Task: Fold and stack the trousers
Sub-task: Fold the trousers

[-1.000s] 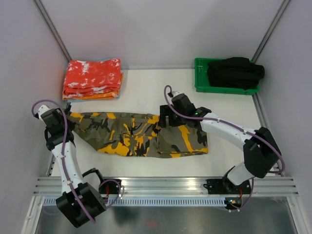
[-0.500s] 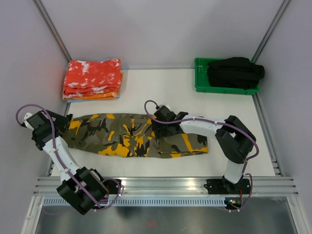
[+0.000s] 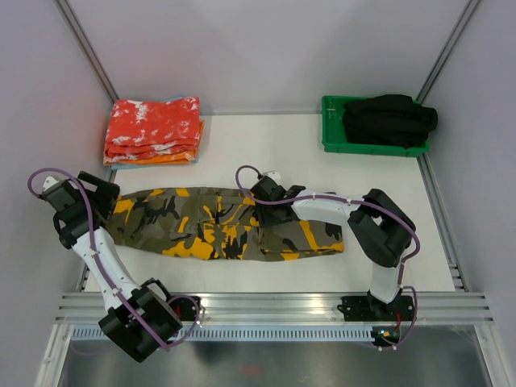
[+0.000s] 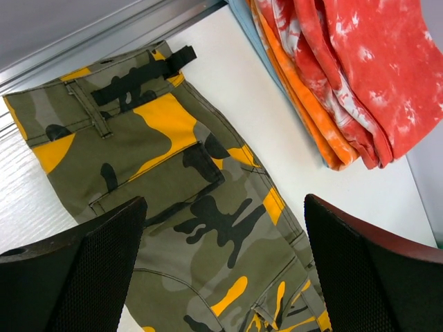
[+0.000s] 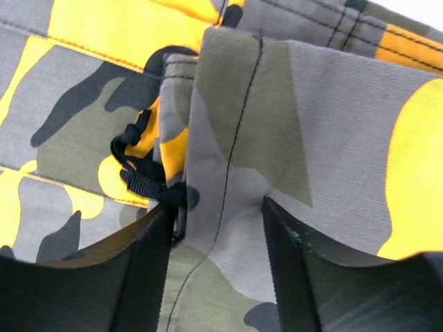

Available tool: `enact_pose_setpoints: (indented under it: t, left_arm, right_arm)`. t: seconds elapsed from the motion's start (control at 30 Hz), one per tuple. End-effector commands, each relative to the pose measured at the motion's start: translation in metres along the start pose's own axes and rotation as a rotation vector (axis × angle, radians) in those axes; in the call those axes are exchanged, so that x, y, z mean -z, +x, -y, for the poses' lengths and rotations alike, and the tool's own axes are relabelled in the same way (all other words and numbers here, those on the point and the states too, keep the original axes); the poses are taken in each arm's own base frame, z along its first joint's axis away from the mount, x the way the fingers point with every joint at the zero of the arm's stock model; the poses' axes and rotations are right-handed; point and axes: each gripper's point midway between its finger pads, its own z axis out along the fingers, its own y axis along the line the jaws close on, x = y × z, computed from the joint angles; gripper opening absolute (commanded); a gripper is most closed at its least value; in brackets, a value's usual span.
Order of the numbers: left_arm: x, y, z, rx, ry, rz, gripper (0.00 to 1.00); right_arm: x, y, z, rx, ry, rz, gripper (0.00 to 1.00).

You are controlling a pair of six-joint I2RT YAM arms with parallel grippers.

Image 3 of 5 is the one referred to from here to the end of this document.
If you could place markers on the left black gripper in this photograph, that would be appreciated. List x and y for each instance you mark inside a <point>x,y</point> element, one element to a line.
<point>105,194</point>

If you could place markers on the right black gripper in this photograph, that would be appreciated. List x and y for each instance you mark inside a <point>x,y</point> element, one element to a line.
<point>264,218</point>

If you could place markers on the camouflage yellow green trousers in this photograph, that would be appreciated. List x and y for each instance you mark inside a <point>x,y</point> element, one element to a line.
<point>211,223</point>

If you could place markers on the black trousers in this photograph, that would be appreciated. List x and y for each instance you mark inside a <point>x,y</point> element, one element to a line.
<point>393,120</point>

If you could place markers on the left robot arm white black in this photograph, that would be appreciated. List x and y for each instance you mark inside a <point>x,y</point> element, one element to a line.
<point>138,318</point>

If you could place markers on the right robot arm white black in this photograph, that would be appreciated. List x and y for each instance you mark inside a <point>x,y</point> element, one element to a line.
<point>385,233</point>

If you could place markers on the red white folded trousers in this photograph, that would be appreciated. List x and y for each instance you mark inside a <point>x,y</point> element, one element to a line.
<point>153,127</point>

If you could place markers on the orange folded trousers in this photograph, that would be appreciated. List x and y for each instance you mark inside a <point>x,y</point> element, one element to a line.
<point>181,151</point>

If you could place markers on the green plastic tray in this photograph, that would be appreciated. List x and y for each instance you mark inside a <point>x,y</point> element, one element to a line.
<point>334,139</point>

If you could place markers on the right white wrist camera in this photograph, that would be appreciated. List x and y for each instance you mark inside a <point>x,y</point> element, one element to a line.
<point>274,175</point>

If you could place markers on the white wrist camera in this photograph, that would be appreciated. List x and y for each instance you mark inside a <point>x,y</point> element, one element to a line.
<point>274,175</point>
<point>49,182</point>

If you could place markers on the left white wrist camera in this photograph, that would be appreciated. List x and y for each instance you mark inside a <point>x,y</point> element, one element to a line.
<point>49,182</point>

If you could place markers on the white slotted cable duct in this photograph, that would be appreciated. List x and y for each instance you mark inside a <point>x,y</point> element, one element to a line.
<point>241,333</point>

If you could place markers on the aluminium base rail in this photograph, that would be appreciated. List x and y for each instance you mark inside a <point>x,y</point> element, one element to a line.
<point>434,308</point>

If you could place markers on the left corner aluminium post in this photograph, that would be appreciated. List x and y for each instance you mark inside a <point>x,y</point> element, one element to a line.
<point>74,25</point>

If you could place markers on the corner aluminium post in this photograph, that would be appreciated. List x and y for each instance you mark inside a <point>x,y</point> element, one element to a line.
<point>74,25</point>
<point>465,18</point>

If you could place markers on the right corner aluminium post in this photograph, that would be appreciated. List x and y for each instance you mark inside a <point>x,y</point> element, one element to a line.
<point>465,18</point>

